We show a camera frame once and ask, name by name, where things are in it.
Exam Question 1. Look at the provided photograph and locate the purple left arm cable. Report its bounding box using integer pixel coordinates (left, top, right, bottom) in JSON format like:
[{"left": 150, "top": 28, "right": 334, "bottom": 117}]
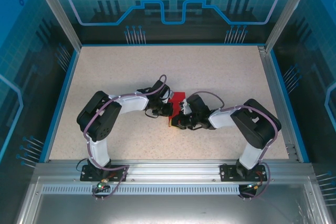
[{"left": 83, "top": 74, "right": 169, "bottom": 202}]

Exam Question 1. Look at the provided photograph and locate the cable connector with green light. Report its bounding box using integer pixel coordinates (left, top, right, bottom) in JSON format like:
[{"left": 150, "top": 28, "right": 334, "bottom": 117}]
[
  {"left": 96, "top": 178, "right": 110, "bottom": 192},
  {"left": 245, "top": 182, "right": 264, "bottom": 191}
]

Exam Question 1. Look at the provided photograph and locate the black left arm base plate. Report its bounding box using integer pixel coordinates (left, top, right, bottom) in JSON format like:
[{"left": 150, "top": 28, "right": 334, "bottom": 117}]
[{"left": 80, "top": 164, "right": 129, "bottom": 182}]

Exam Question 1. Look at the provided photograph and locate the slotted grey cable duct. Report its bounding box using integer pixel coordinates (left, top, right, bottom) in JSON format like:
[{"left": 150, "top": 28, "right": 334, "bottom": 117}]
[{"left": 41, "top": 185, "right": 241, "bottom": 195}]

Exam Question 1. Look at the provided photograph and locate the thin black cable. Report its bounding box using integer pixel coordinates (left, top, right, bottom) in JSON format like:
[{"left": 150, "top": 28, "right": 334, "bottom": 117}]
[{"left": 76, "top": 157, "right": 90, "bottom": 173}]

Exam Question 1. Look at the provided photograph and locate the red cloth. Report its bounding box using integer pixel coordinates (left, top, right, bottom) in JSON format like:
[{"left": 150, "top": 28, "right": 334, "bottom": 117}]
[{"left": 167, "top": 91, "right": 187, "bottom": 127}]

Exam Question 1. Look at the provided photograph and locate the grey metal tray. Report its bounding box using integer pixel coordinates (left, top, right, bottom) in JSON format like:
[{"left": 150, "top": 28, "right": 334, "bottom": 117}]
[{"left": 14, "top": 176, "right": 333, "bottom": 224}]

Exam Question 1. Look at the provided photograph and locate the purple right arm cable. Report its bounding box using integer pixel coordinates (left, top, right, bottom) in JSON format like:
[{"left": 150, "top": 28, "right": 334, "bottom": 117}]
[{"left": 193, "top": 91, "right": 282, "bottom": 199}]

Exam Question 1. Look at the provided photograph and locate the aluminium side rail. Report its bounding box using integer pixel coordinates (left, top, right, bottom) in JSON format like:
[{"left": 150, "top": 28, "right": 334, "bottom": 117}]
[{"left": 258, "top": 45, "right": 300, "bottom": 162}]

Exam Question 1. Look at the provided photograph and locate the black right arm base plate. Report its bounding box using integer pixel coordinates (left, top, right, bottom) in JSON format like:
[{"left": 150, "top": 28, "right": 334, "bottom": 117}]
[{"left": 219, "top": 163, "right": 266, "bottom": 182}]

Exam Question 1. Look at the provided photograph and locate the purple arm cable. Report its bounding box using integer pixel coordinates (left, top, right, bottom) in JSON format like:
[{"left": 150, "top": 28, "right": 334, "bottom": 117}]
[
  {"left": 83, "top": 74, "right": 169, "bottom": 202},
  {"left": 193, "top": 91, "right": 282, "bottom": 199}
]

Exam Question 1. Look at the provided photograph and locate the blue table edge strip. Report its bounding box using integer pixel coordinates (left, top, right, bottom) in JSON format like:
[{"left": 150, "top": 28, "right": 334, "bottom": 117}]
[
  {"left": 43, "top": 49, "right": 81, "bottom": 163},
  {"left": 270, "top": 50, "right": 310, "bottom": 163}
]

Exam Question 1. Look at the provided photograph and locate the aluminium front frame beam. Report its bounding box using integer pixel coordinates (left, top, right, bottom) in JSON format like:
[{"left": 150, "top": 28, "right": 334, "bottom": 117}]
[{"left": 34, "top": 159, "right": 314, "bottom": 183}]

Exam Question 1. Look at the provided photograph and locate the aluminium frame post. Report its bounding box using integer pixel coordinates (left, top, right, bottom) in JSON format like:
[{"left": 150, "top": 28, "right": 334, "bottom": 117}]
[
  {"left": 264, "top": 0, "right": 317, "bottom": 53},
  {"left": 29, "top": 0, "right": 82, "bottom": 51}
]

